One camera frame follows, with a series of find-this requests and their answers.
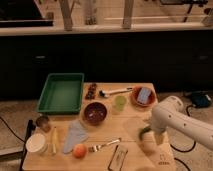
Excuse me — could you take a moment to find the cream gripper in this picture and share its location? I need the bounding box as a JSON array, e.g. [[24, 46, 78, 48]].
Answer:
[[139, 129, 165, 155]]

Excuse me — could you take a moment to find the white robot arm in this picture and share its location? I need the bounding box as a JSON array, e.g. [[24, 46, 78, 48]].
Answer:
[[138, 96, 213, 153]]

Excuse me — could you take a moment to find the orange bowl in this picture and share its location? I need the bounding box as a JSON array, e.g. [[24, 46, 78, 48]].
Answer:
[[130, 86, 156, 107]]

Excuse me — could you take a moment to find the purple bowl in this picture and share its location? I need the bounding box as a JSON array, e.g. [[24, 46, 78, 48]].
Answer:
[[84, 102, 107, 125]]

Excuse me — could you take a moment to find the black rectangular device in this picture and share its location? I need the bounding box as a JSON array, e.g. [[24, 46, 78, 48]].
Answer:
[[108, 145, 128, 171]]

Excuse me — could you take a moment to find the blue sponge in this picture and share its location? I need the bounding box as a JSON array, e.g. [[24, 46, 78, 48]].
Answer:
[[137, 87, 151, 104]]

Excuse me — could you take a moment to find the green plastic cup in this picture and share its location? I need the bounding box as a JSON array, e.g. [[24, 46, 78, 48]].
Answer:
[[115, 96, 127, 111]]

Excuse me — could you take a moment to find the silver fork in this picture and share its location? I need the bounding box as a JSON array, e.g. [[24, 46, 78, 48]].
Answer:
[[88, 138, 122, 152]]

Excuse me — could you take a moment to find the dark blue floor object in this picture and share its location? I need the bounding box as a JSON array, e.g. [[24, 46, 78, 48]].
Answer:
[[190, 92, 212, 108]]

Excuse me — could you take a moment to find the orange peach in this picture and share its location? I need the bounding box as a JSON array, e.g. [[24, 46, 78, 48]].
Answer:
[[72, 144, 87, 158]]

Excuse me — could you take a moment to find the dark grape bunch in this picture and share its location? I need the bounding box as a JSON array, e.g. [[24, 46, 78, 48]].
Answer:
[[85, 83, 97, 100]]

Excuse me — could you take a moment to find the light blue cloth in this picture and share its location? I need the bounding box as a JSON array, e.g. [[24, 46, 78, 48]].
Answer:
[[62, 120, 88, 154]]

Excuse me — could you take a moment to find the green plastic tray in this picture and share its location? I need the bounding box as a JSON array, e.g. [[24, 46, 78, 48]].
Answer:
[[37, 73, 84, 115]]

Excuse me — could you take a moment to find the small brown cup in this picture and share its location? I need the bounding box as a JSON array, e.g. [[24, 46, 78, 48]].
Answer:
[[36, 116, 51, 132]]

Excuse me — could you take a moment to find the white round container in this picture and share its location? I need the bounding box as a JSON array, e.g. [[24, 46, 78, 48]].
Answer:
[[26, 133, 47, 154]]

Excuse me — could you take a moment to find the black table clamp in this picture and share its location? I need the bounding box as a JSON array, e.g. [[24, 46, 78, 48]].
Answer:
[[19, 120, 36, 171]]

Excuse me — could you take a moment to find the black cable right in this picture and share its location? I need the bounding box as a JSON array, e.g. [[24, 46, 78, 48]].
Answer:
[[170, 103, 201, 171]]

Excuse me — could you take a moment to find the black cable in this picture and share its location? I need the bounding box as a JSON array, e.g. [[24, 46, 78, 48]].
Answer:
[[0, 115, 27, 144], [170, 103, 201, 171]]

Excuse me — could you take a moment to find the black cable left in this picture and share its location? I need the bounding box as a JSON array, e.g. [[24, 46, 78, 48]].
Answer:
[[0, 115, 27, 144]]

